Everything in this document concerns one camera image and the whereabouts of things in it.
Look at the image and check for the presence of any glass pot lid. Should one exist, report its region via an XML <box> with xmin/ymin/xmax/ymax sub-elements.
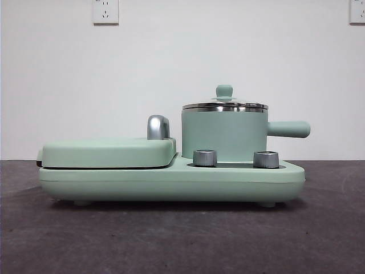
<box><xmin>181</xmin><ymin>84</ymin><xmax>269</xmax><ymax>112</ymax></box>

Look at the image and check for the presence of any white wall socket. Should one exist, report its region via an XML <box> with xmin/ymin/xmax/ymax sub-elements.
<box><xmin>91</xmin><ymin>0</ymin><xmax>119</xmax><ymax>26</ymax></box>
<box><xmin>349</xmin><ymin>0</ymin><xmax>365</xmax><ymax>25</ymax></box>

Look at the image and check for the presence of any silver control dial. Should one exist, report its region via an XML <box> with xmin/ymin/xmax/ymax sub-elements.
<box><xmin>253</xmin><ymin>150</ymin><xmax>279</xmax><ymax>168</ymax></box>
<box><xmin>192</xmin><ymin>149</ymin><xmax>218</xmax><ymax>167</ymax></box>

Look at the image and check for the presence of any mint green griddle cover, chrome handle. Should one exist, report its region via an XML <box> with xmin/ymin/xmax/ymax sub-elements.
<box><xmin>36</xmin><ymin>114</ymin><xmax>177</xmax><ymax>169</ymax></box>

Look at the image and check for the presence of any mint green breakfast machine base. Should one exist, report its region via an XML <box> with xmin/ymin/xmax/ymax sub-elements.
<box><xmin>38</xmin><ymin>152</ymin><xmax>306</xmax><ymax>207</ymax></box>

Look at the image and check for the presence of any mint green pot with handle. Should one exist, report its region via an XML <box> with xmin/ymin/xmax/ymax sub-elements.
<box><xmin>181</xmin><ymin>108</ymin><xmax>311</xmax><ymax>161</ymax></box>

